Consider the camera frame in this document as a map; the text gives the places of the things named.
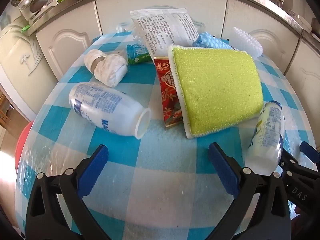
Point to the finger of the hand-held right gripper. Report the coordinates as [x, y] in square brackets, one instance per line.
[310, 152]
[291, 166]

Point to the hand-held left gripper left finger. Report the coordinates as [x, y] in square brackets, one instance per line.
[93, 170]

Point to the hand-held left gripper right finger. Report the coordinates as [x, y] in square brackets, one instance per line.
[222, 170]

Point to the small white yoghurt bottle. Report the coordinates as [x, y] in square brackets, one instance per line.
[267, 135]

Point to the large white blue-print bottle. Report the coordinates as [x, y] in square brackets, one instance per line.
[100, 102]

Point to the pink plastic bucket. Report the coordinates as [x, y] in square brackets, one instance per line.
[21, 142]

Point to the yellow-green scouring sponge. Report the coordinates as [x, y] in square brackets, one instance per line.
[215, 87]

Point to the red printed packet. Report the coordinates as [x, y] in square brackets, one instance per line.
[167, 92]

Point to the white cloth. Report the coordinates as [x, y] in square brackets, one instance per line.
[110, 70]

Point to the blue green wipes packet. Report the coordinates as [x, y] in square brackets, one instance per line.
[136, 53]

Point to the white ridged plastic brush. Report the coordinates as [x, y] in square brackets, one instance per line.
[246, 41]

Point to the white printed pouch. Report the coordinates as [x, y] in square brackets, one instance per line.
[160, 30]

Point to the blue white checkered tablecloth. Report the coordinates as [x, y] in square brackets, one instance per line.
[162, 160]

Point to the white cabinet door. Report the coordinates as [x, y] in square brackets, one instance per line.
[305, 80]
[112, 12]
[65, 42]
[270, 37]

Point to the cream refrigerator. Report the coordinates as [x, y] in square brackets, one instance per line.
[22, 62]

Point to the green plastic clip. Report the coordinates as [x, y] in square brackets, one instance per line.
[25, 28]

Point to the steel pot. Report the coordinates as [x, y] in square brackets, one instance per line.
[38, 1]

